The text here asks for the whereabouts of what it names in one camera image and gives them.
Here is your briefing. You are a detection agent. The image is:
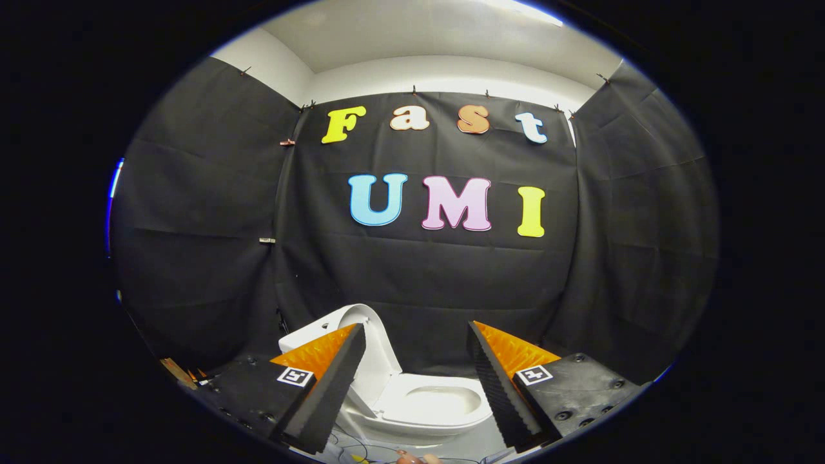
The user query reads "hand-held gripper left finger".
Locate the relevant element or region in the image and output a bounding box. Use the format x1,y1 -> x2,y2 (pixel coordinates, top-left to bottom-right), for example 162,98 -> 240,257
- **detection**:
193,322 -> 367,455

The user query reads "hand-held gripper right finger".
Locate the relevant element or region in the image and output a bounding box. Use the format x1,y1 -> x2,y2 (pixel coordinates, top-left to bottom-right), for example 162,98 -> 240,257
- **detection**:
467,320 -> 648,452

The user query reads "white toilet lid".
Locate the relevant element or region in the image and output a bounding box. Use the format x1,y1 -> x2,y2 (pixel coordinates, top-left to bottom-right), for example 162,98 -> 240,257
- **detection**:
325,304 -> 404,416

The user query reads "white toilet with tank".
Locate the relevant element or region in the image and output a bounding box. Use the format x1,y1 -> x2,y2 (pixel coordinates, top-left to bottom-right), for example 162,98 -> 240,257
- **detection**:
278,304 -> 497,447

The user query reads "black backdrop cloth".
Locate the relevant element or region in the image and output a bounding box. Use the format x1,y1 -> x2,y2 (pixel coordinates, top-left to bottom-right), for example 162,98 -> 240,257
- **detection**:
110,57 -> 719,387

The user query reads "brown wooden object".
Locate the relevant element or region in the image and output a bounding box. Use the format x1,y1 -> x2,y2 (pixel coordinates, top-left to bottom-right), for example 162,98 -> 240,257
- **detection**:
160,358 -> 198,390

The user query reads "black floor cable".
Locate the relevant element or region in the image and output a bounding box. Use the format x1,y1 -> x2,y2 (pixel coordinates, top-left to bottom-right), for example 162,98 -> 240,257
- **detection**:
327,432 -> 391,464

